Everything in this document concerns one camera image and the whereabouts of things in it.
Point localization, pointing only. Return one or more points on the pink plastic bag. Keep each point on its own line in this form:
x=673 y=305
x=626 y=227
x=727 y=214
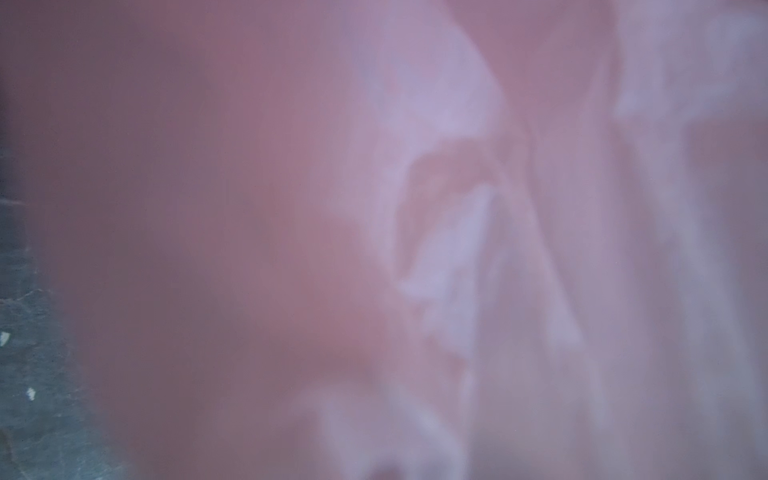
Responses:
x=405 y=239

